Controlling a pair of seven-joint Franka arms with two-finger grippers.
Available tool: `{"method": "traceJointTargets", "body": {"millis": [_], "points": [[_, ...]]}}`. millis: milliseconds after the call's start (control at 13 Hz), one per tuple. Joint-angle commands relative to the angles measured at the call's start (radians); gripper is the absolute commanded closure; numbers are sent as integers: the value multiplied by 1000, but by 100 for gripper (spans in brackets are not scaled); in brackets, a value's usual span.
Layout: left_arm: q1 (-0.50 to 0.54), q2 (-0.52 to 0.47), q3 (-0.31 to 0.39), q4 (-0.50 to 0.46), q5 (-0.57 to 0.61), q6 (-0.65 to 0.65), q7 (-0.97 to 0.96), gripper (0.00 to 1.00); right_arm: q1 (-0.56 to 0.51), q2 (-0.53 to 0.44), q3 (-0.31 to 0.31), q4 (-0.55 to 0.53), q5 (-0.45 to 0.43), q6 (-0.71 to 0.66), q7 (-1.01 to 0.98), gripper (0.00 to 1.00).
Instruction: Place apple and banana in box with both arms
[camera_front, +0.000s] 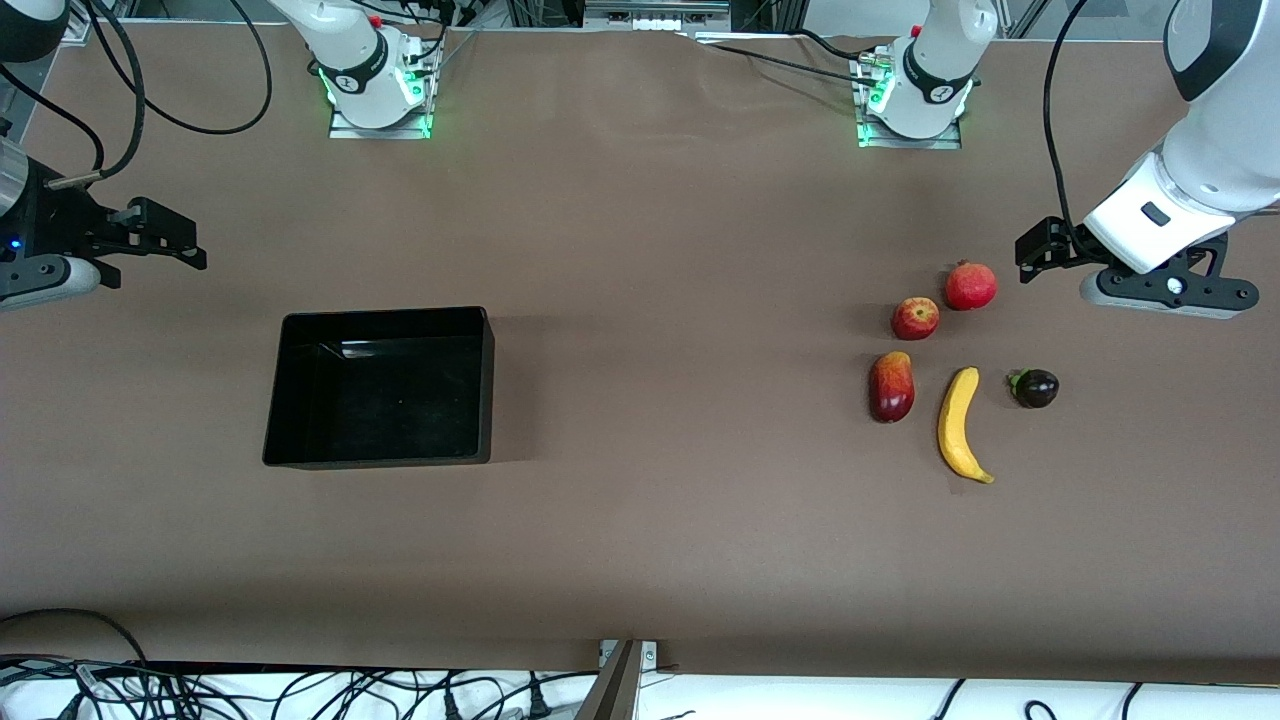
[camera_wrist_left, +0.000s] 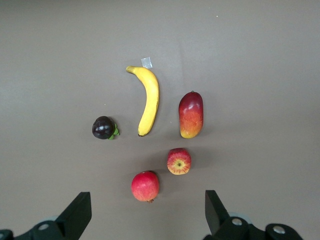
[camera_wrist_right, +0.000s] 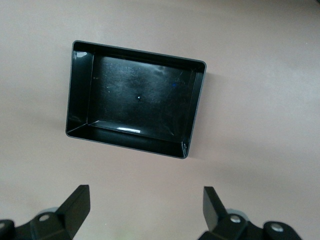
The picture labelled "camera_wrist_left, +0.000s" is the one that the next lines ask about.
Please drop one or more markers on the red pomegranate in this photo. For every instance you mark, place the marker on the red pomegranate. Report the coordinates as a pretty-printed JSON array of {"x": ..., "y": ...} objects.
[{"x": 145, "y": 186}]

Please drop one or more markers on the red yellow apple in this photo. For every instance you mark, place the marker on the red yellow apple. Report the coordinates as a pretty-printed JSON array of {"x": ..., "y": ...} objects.
[{"x": 178, "y": 161}]

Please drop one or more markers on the small clear tape piece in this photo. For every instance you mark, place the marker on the small clear tape piece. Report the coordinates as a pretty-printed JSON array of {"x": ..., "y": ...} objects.
[{"x": 146, "y": 62}]

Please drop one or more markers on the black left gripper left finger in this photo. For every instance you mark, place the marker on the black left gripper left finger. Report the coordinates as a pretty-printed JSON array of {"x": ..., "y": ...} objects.
[{"x": 75, "y": 212}]

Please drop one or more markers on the red orange mango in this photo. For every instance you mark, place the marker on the red orange mango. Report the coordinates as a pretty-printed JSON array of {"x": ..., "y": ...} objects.
[{"x": 191, "y": 115}]

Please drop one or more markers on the yellow banana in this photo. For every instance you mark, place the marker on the yellow banana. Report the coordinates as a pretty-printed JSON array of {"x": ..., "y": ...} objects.
[{"x": 150, "y": 100}]

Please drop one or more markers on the dark purple mangosteen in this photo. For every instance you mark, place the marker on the dark purple mangosteen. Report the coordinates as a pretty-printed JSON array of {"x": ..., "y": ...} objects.
[{"x": 102, "y": 127}]

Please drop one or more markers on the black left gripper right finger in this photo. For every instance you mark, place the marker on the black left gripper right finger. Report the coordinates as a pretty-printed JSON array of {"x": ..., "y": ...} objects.
[{"x": 217, "y": 217}]

